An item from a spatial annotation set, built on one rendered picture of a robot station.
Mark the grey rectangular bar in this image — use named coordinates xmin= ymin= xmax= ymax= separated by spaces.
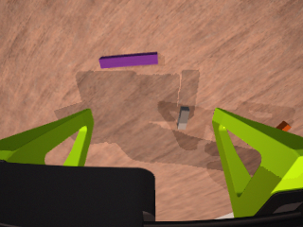
xmin=177 ymin=106 xmax=189 ymax=130

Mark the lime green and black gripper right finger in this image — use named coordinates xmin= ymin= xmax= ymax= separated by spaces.
xmin=212 ymin=108 xmax=303 ymax=218

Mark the purple rod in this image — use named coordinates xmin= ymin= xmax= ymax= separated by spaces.
xmin=99 ymin=52 xmax=158 ymax=69

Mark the orange rod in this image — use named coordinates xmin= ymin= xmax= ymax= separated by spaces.
xmin=277 ymin=121 xmax=291 ymax=131

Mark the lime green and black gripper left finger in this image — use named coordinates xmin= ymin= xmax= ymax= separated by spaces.
xmin=0 ymin=109 xmax=94 ymax=166

